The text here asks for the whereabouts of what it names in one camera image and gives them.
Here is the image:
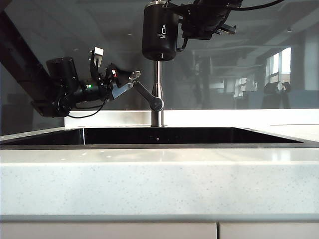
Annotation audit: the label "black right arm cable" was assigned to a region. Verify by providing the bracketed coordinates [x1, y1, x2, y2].
[231, 0, 285, 11]

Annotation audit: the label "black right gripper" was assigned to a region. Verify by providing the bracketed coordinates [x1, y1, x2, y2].
[163, 0, 243, 40]

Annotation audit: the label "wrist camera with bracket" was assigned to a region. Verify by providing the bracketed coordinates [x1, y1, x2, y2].
[89, 46, 104, 76]
[216, 23, 237, 35]

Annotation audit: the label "black undermount sink basin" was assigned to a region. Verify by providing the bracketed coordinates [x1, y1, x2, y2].
[0, 126, 304, 150]

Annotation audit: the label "narrow beige cabinet door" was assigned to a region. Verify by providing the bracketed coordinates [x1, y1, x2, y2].
[219, 222, 319, 239]

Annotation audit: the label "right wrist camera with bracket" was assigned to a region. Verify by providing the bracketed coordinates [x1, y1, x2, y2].
[216, 23, 237, 35]

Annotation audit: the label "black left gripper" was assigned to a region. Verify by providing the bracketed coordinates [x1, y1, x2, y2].
[79, 64, 142, 101]

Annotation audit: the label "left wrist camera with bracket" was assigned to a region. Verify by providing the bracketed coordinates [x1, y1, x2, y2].
[89, 46, 104, 76]

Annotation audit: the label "black steel-rimmed office mug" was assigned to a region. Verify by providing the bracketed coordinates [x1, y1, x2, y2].
[141, 1, 188, 61]

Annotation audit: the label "wide beige cabinet door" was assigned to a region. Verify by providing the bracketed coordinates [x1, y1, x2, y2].
[0, 222, 217, 239]

